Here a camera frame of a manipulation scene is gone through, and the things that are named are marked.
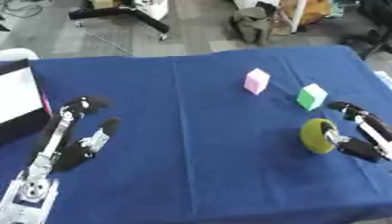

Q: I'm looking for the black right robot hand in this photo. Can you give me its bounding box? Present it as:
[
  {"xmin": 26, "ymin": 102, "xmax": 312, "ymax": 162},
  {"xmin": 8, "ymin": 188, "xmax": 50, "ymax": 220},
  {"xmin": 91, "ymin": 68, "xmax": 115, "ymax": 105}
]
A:
[{"xmin": 321, "ymin": 101, "xmax": 392, "ymax": 164}]

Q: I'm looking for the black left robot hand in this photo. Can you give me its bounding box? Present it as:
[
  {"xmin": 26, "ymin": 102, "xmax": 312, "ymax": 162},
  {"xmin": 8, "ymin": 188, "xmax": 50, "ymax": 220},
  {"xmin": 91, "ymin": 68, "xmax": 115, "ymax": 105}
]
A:
[{"xmin": 31, "ymin": 95, "xmax": 124, "ymax": 179}]

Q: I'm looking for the yellow-green ring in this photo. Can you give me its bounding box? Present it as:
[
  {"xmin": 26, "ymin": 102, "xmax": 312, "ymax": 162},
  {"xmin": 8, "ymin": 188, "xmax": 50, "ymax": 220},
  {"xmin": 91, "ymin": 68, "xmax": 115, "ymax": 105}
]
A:
[{"xmin": 298, "ymin": 117, "xmax": 340, "ymax": 155}]

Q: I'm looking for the black box with white inside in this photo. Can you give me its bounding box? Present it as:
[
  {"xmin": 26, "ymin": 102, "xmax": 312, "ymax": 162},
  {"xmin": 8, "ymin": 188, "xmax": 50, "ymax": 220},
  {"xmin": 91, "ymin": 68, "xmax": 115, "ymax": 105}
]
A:
[{"xmin": 0, "ymin": 47, "xmax": 54, "ymax": 147}]

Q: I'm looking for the green block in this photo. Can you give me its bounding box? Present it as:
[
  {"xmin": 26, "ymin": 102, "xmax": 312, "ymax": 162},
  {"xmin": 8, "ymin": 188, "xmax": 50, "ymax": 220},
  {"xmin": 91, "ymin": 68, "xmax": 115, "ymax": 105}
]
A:
[{"xmin": 295, "ymin": 83, "xmax": 330, "ymax": 112}]

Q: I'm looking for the black office chair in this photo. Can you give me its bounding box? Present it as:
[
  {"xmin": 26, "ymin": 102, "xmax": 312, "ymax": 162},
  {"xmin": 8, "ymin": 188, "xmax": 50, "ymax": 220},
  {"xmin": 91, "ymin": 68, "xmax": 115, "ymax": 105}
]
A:
[{"xmin": 339, "ymin": 0, "xmax": 392, "ymax": 60}]

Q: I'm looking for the pink block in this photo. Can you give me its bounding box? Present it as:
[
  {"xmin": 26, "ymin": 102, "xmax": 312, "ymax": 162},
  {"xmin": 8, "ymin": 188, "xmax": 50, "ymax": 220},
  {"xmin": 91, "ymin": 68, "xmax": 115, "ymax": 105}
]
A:
[{"xmin": 241, "ymin": 67, "xmax": 271, "ymax": 95}]

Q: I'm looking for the orange bag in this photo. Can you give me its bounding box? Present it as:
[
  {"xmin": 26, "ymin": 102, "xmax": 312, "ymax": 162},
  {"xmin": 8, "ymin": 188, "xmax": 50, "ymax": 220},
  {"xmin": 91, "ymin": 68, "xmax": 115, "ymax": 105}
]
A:
[{"xmin": 276, "ymin": 0, "xmax": 334, "ymax": 29}]

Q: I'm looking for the black wheeled stand base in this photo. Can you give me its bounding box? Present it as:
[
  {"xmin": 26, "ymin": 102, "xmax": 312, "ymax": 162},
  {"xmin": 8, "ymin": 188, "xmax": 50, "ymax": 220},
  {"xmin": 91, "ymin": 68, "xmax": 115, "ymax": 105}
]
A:
[{"xmin": 67, "ymin": 0, "xmax": 173, "ymax": 41}]

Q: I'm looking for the grey-green bag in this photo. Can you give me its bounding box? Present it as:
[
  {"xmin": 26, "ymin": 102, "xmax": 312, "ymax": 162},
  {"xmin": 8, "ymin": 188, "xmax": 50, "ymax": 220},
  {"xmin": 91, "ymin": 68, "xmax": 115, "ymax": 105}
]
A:
[{"xmin": 227, "ymin": 2, "xmax": 281, "ymax": 47}]

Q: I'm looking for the black cable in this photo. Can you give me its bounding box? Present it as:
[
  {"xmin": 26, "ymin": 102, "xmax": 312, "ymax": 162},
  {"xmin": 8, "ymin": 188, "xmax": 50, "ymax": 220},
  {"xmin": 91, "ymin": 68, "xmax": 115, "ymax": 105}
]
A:
[{"xmin": 0, "ymin": 0, "xmax": 46, "ymax": 20}]

